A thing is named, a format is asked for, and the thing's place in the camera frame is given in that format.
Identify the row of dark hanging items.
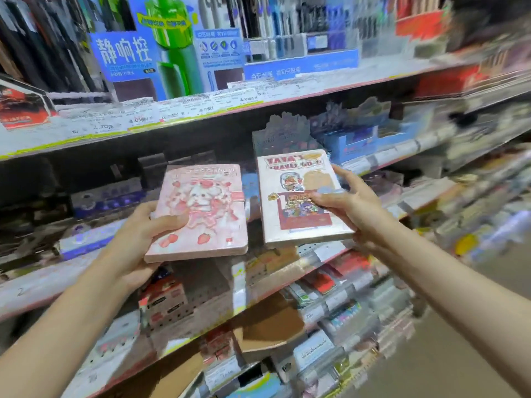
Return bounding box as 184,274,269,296
0,0,102,93

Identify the row of pastel stationery packets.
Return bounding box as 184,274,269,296
282,277,417,398

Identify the blue pen display box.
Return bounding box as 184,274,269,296
243,32,361,82

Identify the white pink printed box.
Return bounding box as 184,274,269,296
62,308,144,398

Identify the light blue display tray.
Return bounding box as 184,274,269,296
317,118,421,164

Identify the row of red stationery packets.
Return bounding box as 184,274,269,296
303,250,380,297

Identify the shelf board with price labels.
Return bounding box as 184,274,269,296
0,37,531,161

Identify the pink strawberry notebook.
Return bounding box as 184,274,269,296
144,163,249,264

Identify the blue purple stationery box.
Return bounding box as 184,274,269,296
58,221,127,261

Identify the blue display sign green bottle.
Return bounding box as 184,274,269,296
88,0,246,102

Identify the person's right forearm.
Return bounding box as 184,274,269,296
371,221,531,397

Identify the shelf board with perforated front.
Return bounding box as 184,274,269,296
0,124,531,324

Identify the purple scalloped display card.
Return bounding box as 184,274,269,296
252,112,322,159

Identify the person's left forearm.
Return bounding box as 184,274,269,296
0,255,139,398

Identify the red display box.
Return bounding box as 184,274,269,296
395,8,449,41

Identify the person's left hand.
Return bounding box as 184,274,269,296
104,201,190,292

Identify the red black display card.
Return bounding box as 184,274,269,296
0,74,56,131

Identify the brown cardboard box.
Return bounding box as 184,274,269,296
230,292,308,355

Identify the row of hanging pens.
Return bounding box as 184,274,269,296
199,0,397,40

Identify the person's right hand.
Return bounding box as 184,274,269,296
309,165,400,246

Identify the red white small packet box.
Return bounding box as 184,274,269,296
138,274,189,330

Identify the white cartoon notebook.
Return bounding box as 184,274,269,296
256,150,356,249

